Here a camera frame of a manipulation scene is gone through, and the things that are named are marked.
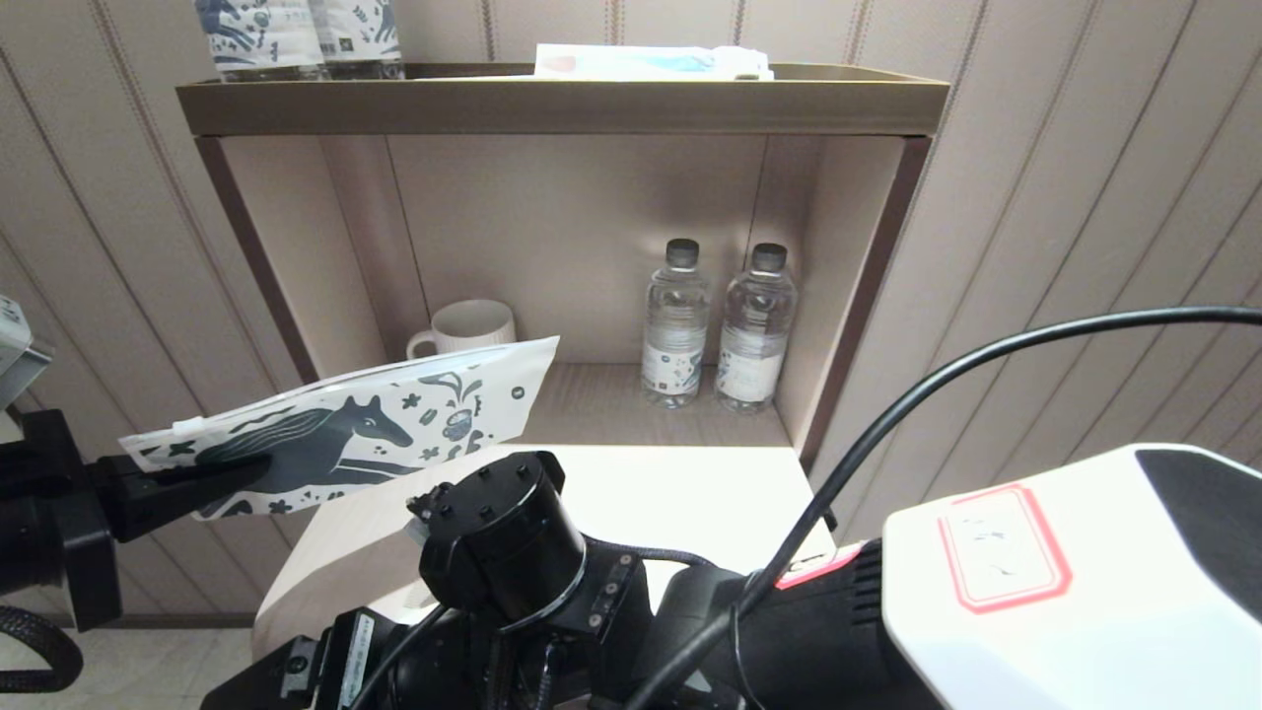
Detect white horse-print pouch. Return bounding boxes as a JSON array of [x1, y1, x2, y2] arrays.
[[118, 335, 561, 521]]

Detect white ribbed ceramic mug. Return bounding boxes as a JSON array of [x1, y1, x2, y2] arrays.
[[407, 299, 517, 361]]

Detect patterned pouches on shelf top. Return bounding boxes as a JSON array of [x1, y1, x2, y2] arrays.
[[195, 0, 331, 83]]

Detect blue print label water bottle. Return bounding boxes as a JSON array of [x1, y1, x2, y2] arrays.
[[311, 0, 405, 80]]

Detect clear plastic water bottle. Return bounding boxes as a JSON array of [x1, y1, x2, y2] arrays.
[[717, 243, 798, 415], [641, 238, 713, 410]]

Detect beige wooden shelf table unit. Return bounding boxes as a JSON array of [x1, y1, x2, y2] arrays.
[[175, 61, 949, 691]]

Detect white packet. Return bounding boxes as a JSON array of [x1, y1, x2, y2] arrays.
[[532, 43, 775, 82]]

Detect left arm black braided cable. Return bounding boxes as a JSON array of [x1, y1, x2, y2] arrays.
[[0, 603, 86, 693]]

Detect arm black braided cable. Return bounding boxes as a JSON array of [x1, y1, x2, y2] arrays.
[[0, 603, 86, 693], [582, 537, 716, 573]]

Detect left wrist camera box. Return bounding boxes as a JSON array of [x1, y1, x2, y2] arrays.
[[0, 294, 52, 410]]

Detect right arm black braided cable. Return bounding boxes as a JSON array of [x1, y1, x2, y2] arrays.
[[582, 537, 716, 573]]

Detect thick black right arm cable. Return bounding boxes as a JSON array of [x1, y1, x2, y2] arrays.
[[631, 306, 1262, 710]]

